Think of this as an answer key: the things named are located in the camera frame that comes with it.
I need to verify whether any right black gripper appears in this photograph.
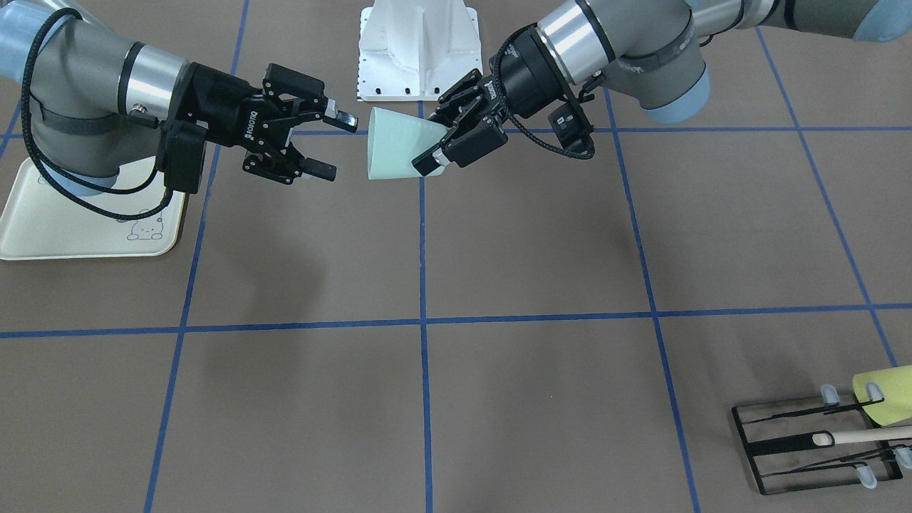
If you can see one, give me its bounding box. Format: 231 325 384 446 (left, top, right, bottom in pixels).
168 63 358 185

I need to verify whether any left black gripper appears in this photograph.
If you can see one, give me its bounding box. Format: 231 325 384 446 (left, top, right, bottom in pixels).
413 25 573 177

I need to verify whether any pale green cup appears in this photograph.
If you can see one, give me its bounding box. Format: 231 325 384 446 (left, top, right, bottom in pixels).
367 107 447 180

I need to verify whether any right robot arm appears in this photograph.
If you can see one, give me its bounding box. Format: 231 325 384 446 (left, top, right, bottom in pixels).
2 1 358 196

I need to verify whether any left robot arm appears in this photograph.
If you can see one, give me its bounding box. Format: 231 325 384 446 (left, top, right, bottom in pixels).
410 1 911 176

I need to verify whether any cream rabbit tray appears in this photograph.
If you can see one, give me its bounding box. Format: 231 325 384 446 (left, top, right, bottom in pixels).
1 159 186 261

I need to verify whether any yellow cup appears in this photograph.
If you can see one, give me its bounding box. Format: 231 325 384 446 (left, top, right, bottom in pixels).
852 365 911 426

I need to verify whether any white pedestal column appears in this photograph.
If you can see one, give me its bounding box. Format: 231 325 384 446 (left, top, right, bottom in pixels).
356 1 483 102

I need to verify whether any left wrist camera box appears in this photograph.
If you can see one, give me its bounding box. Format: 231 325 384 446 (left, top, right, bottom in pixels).
548 102 595 160

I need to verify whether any black wire cup rack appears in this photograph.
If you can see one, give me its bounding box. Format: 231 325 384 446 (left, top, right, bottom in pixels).
730 384 910 496

